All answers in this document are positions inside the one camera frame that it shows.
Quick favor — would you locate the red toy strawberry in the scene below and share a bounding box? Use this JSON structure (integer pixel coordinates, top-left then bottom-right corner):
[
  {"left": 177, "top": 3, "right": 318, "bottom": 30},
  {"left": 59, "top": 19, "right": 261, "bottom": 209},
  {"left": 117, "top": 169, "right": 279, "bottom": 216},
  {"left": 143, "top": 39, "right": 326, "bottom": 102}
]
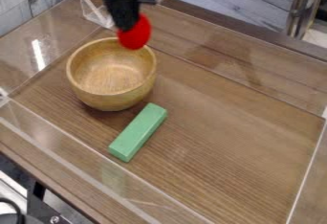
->
[{"left": 117, "top": 14, "right": 152, "bottom": 50}]

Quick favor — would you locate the wooden bowl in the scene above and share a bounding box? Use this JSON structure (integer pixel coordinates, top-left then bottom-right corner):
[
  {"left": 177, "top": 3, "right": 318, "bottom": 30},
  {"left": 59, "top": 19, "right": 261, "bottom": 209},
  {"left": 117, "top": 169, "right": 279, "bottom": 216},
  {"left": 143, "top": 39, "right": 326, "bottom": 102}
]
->
[{"left": 65, "top": 37, "right": 159, "bottom": 111}]

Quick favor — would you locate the metal table leg background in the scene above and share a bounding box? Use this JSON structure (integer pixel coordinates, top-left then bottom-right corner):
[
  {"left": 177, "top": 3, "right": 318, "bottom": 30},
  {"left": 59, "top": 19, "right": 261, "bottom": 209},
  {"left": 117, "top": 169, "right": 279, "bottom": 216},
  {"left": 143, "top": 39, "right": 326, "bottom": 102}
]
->
[{"left": 283, "top": 0, "right": 320, "bottom": 39}]

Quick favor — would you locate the green rectangular block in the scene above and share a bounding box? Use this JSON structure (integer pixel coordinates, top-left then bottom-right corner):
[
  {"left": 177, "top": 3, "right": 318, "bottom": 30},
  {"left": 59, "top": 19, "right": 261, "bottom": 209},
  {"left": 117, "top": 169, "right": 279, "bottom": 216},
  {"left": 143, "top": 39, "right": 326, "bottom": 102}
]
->
[{"left": 108, "top": 103, "right": 167, "bottom": 163}]

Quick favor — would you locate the clear acrylic corner bracket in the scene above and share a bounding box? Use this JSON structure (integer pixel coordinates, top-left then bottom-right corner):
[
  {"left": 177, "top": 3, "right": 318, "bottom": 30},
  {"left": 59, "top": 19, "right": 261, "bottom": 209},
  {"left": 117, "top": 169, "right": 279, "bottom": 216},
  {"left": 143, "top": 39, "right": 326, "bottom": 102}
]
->
[{"left": 79, "top": 0, "right": 115, "bottom": 29}]

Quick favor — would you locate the black table frame bracket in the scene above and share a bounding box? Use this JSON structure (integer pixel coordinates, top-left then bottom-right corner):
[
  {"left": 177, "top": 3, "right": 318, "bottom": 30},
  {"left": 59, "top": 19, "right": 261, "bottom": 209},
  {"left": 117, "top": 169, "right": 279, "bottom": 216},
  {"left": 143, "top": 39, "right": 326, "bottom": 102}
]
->
[{"left": 27, "top": 181, "right": 72, "bottom": 224}]

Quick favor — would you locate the black cable bottom left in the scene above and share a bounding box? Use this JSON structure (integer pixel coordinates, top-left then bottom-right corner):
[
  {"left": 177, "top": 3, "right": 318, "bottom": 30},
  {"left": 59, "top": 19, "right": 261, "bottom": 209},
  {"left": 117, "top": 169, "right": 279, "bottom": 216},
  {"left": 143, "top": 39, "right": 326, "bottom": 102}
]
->
[{"left": 0, "top": 197, "right": 27, "bottom": 224}]

